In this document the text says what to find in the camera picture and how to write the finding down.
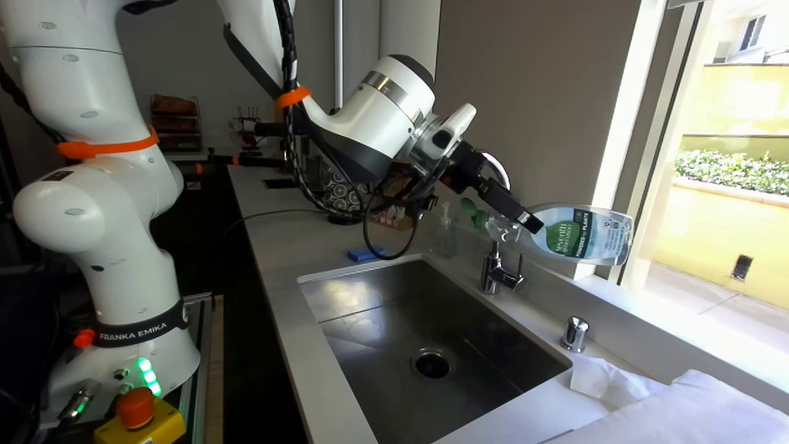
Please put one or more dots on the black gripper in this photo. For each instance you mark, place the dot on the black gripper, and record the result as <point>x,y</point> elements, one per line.
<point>474,171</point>

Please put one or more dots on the clear green-capped dish soap bottle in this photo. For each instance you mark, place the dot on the clear green-capped dish soap bottle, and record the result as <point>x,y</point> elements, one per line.
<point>574,236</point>

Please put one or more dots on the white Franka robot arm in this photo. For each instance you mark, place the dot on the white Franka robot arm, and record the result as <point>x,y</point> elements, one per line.
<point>98,205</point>

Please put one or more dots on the round sink drain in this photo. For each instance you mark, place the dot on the round sink drain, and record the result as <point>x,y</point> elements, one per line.
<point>432,364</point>

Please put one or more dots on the stainless steel sink basin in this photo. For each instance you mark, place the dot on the stainless steel sink basin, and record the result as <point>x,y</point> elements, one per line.
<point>369,329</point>

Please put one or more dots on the chrome gooseneck faucet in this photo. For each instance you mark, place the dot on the chrome gooseneck faucet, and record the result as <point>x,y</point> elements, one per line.
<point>493,274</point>

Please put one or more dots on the clear pump soap dispenser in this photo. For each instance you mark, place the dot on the clear pump soap dispenser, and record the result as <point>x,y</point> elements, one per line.
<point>447,236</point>

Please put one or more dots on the crumpled white cloth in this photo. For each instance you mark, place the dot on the crumpled white cloth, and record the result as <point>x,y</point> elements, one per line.
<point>607,384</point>

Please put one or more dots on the black flat pad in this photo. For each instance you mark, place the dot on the black flat pad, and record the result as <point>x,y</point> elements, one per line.
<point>278,183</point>

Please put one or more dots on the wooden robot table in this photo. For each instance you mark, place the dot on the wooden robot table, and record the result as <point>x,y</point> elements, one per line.
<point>212,372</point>

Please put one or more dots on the yellow emergency stop box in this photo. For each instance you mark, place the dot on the yellow emergency stop box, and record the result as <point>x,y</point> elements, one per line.
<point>138,420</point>

